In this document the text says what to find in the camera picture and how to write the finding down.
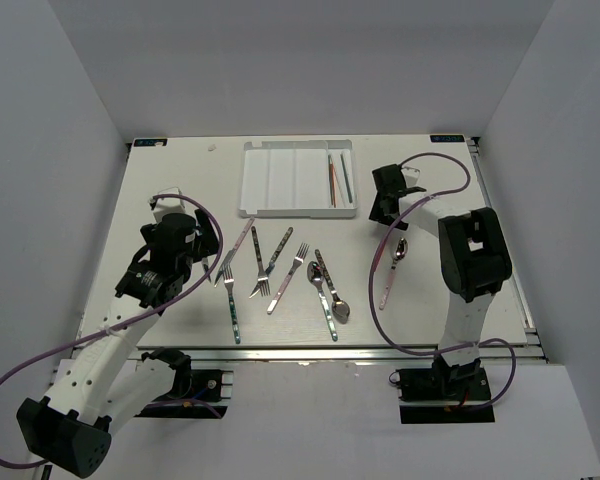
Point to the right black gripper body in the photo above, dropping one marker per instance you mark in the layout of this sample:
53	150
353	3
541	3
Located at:
377	214

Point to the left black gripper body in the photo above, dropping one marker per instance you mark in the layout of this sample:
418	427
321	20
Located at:
191	258

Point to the orange chopstick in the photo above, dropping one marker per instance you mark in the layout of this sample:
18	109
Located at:
332	180

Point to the pink handled spoon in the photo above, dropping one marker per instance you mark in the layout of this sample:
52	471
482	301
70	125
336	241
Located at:
398	255

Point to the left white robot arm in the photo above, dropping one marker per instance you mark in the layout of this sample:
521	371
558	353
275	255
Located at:
73	424

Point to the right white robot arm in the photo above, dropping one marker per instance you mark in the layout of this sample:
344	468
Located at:
474	259

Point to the right blue corner sticker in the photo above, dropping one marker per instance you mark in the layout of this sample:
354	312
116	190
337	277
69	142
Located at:
447	138

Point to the blue corner sticker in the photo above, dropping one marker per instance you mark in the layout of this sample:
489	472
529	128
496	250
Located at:
447	138
150	142

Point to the white divided utensil tray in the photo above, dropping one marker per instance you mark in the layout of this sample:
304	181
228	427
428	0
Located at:
289	179

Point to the left blue corner sticker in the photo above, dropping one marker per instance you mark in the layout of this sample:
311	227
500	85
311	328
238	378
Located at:
150	142

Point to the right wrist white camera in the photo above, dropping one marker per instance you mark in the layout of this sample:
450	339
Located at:
411	176

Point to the wrist white camera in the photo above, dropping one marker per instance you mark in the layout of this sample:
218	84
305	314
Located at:
411	176
164	206

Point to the green handled knife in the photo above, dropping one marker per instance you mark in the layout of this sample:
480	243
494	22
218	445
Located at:
206	267

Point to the pink handled knife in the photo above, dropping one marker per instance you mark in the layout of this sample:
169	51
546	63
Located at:
232	252

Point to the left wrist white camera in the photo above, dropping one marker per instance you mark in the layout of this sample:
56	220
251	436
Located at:
164	206

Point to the green handled fork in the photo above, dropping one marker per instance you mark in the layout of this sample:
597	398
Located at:
228	281

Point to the dark handled fork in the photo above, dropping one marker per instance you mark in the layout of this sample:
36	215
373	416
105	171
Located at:
263	279

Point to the dark handled knife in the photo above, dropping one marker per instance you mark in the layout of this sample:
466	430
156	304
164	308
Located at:
272	262

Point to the pink handled fork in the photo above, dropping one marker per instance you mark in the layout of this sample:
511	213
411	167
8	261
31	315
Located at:
297	262

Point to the green handled spoon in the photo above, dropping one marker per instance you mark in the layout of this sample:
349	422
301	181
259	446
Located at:
316	278

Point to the dark handled spoon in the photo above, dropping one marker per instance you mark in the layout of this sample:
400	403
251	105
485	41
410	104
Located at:
340	308

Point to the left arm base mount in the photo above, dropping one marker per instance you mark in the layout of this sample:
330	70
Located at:
197	392

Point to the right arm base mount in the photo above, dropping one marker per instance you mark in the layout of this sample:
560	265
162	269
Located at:
425	399

